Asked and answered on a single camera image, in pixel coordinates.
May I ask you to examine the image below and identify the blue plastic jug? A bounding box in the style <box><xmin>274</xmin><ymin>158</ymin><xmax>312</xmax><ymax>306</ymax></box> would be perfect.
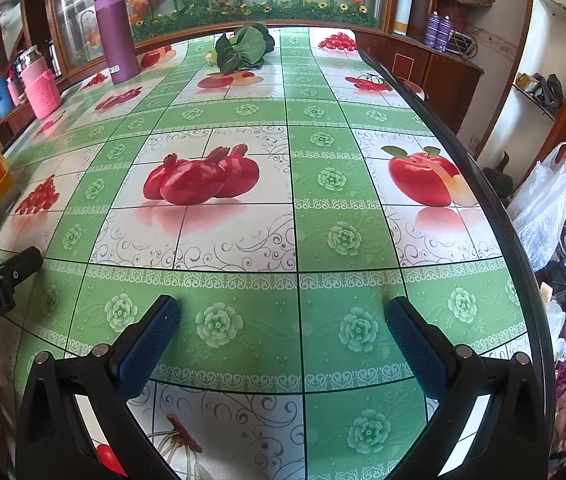
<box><xmin>0</xmin><ymin>74</ymin><xmax>15</xmax><ymax>117</ymax></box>

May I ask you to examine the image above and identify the pink knitted jar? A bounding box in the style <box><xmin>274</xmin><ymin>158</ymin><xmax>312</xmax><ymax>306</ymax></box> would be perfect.
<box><xmin>20</xmin><ymin>45</ymin><xmax>59</xmax><ymax>120</ymax></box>

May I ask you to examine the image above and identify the wire basket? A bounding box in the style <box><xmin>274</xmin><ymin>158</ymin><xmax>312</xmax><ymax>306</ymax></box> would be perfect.
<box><xmin>448</xmin><ymin>30</ymin><xmax>476</xmax><ymax>58</ymax></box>

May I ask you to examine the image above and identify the green leafy vegetable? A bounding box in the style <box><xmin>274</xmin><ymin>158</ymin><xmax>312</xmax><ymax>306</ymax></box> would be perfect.
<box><xmin>205</xmin><ymin>25</ymin><xmax>277</xmax><ymax>75</ymax></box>

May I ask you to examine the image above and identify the purple thermos bottle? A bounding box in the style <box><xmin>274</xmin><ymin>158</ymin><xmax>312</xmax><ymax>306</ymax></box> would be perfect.
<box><xmin>94</xmin><ymin>0</ymin><xmax>140</xmax><ymax>85</ymax></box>

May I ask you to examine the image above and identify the green fruit-print tablecloth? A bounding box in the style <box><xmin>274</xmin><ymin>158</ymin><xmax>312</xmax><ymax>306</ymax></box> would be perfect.
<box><xmin>0</xmin><ymin>25</ymin><xmax>536</xmax><ymax>480</ymax></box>

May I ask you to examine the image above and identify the white plastic bag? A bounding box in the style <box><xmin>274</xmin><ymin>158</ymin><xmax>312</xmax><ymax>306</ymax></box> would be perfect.
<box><xmin>507</xmin><ymin>142</ymin><xmax>566</xmax><ymax>272</ymax></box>

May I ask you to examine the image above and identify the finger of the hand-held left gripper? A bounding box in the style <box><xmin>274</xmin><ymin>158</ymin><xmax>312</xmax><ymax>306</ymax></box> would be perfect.
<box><xmin>0</xmin><ymin>247</ymin><xmax>44</xmax><ymax>295</ymax></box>

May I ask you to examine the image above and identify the brown woven basket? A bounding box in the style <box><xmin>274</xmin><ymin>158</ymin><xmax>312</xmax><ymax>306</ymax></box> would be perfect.
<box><xmin>438</xmin><ymin>0</ymin><xmax>494</xmax><ymax>17</ymax></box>

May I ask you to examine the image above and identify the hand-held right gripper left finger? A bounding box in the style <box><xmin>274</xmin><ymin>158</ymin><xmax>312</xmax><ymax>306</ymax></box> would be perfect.
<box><xmin>16</xmin><ymin>294</ymin><xmax>181</xmax><ymax>480</ymax></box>

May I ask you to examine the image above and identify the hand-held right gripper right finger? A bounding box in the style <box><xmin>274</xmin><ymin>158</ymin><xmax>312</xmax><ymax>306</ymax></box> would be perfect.
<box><xmin>384</xmin><ymin>296</ymin><xmax>551</xmax><ymax>480</ymax></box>

